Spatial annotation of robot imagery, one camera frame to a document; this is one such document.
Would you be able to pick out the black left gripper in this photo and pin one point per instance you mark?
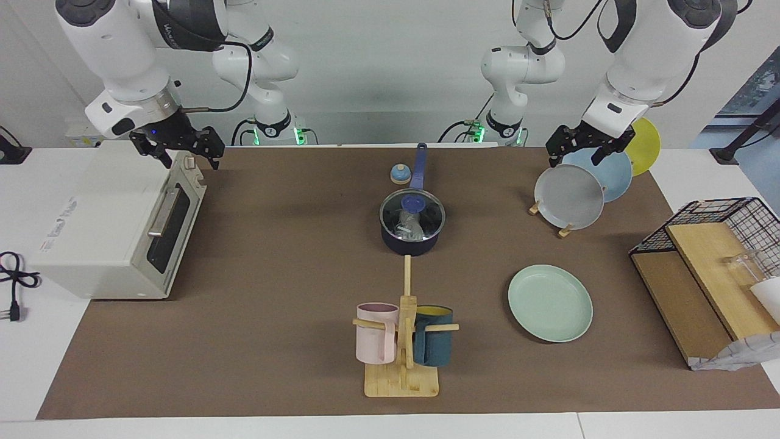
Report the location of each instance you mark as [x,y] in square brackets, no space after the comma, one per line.
[579,135]

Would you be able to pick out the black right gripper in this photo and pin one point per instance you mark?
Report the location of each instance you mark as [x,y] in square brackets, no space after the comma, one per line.
[173,137]

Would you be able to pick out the glass lid blue knob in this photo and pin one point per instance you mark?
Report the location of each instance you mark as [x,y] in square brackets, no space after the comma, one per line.
[429,213]

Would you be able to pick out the translucent vermicelli bundle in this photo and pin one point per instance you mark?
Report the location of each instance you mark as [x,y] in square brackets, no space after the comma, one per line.
[409,227]

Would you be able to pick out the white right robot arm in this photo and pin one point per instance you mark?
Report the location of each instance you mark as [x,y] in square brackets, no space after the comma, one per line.
[122,55]

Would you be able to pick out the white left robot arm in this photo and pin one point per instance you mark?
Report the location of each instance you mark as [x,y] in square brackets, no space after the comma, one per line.
[646,67]

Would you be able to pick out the grey plate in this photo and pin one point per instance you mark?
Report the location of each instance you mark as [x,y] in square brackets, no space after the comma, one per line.
[570,198]

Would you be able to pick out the light blue plate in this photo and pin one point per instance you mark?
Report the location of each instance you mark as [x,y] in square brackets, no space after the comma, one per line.
[615,177]

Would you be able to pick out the wooden plate rack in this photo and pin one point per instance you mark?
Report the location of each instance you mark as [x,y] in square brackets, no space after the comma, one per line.
[534,208]

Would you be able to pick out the yellow plate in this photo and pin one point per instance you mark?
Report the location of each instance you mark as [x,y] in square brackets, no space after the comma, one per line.
[646,146]

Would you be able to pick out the pale green plate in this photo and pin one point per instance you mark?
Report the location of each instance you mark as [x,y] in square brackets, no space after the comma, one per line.
[548,302]

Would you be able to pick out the white toaster oven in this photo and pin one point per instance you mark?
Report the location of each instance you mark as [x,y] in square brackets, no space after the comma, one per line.
[91,213]

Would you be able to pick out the black stand foot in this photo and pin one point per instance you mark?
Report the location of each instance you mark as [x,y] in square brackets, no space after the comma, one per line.
[725,153]
[12,153]

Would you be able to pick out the clear glass cup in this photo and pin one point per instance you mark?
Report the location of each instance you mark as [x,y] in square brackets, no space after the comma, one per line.
[746,268]

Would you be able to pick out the brown table mat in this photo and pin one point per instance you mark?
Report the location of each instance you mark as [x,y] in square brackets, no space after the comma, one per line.
[244,353]

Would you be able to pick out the white cup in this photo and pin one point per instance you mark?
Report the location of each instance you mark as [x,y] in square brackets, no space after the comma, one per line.
[769,296]

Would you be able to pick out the teal mug yellow inside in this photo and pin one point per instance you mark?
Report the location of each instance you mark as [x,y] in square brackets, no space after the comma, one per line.
[436,347]

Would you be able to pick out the grey patterned sheet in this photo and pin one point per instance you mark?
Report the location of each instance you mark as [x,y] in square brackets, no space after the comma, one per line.
[737,353]

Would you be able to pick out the pink mug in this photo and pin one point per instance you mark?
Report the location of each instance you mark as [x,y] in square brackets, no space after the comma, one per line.
[375,344]

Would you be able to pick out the wooden mug rack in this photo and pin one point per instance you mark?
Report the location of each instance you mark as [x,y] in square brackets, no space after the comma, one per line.
[402,384]

